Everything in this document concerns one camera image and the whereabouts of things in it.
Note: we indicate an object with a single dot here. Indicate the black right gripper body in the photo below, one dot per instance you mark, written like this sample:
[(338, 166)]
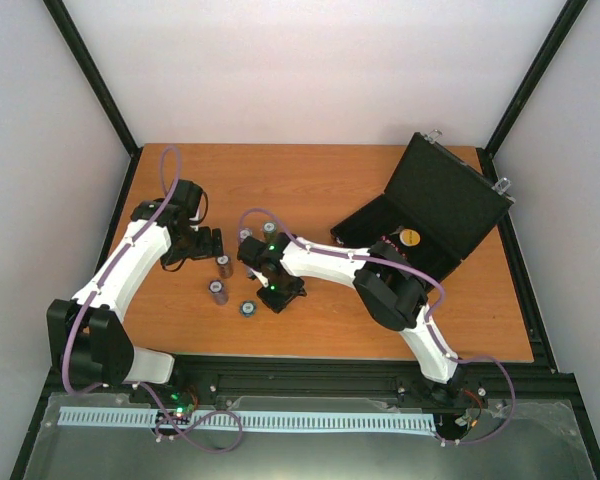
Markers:
[(280, 284)]

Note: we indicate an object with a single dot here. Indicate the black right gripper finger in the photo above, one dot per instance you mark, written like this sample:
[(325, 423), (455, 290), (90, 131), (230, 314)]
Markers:
[(271, 299), (295, 288)]

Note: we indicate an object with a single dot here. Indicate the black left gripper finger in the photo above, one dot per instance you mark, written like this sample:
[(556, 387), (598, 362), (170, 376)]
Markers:
[(217, 244), (194, 246)]

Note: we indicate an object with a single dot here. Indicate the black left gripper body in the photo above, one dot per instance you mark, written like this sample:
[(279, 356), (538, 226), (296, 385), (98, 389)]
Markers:
[(177, 252)]

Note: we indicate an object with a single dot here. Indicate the white dealer button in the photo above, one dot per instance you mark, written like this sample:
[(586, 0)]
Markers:
[(409, 237)]

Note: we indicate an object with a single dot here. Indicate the black poker set case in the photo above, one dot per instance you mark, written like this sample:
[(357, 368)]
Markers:
[(450, 204)]

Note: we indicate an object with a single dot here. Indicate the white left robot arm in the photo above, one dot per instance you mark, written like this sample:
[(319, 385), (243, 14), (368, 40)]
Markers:
[(87, 339)]

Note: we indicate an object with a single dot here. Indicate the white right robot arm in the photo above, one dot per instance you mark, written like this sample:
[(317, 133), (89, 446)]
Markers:
[(392, 291)]

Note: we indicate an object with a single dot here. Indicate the brown chip stack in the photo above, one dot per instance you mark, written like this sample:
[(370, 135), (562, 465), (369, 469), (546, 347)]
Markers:
[(225, 266)]

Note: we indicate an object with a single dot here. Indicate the blue 10 chip stack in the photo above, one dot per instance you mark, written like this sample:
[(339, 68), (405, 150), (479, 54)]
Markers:
[(244, 233)]

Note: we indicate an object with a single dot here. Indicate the flat blue chip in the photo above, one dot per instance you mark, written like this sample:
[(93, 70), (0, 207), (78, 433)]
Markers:
[(247, 308)]

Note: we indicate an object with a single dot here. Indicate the black aluminium frame rail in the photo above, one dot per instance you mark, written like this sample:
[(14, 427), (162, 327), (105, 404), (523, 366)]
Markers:
[(215, 379)]

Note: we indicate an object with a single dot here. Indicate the white perforated cable strip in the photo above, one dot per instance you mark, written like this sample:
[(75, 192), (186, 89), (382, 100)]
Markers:
[(252, 421)]

